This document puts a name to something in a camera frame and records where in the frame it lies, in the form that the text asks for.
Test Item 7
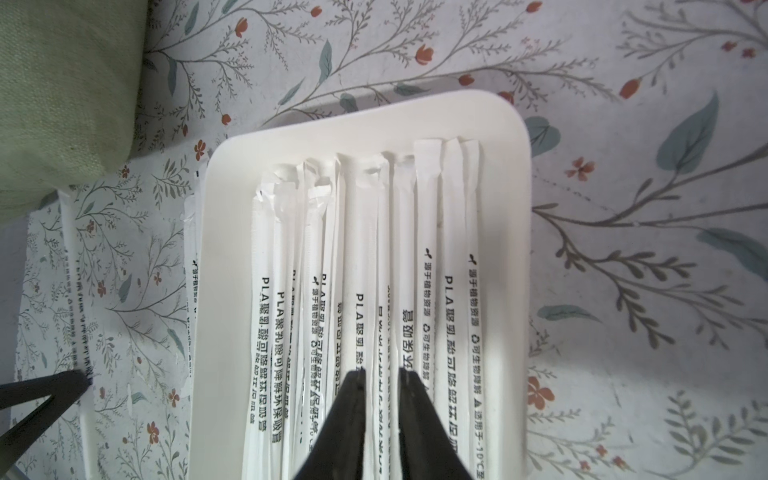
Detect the straw pile short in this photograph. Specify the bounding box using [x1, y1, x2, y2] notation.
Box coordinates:
[304, 185, 332, 451]

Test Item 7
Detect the green pillow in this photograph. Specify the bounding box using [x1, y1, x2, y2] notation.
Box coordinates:
[1, 1, 148, 221]

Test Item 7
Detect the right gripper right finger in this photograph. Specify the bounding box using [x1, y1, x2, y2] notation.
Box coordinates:
[398, 368, 471, 480]

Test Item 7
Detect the straw group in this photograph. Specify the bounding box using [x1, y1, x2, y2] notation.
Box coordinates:
[374, 159, 391, 479]
[322, 158, 340, 391]
[269, 165, 300, 479]
[414, 139, 442, 400]

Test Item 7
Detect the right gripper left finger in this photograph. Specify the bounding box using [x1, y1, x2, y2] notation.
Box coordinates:
[295, 369, 367, 480]

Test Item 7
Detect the white storage tray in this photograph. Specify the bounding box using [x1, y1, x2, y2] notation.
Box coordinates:
[189, 90, 532, 479]

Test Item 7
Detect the wrapped straw left pile edge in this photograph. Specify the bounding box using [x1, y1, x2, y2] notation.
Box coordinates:
[57, 188, 100, 479]

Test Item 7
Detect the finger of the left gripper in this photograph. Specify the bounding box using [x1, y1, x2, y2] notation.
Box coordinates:
[0, 369, 92, 463]

